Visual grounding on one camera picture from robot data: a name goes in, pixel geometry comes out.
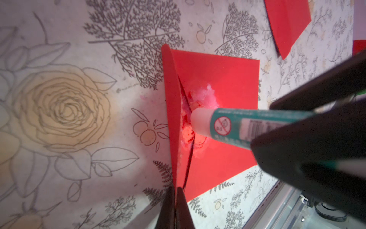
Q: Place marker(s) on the red envelope near left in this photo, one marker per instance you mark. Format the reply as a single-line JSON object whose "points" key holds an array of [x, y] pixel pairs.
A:
{"points": [[204, 96]]}

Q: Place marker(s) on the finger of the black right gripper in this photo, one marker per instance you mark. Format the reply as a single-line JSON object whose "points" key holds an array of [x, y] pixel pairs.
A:
{"points": [[324, 156], [339, 82]]}

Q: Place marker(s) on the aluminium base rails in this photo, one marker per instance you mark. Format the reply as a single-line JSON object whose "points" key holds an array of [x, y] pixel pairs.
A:
{"points": [[286, 207]]}

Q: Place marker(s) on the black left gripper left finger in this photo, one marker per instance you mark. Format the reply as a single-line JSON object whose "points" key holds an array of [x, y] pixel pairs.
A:
{"points": [[167, 214]]}

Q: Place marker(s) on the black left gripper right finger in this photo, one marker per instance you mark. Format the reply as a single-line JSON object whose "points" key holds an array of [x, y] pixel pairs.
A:
{"points": [[183, 219]]}

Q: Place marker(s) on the green white glue stick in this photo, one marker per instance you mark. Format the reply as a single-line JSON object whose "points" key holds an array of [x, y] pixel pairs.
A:
{"points": [[246, 127]]}

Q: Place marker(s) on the red envelope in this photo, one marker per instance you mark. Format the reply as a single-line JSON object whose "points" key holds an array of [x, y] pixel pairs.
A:
{"points": [[288, 19], [204, 96]]}

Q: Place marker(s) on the red envelope far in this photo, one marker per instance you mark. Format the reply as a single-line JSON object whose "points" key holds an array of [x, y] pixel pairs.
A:
{"points": [[288, 19]]}

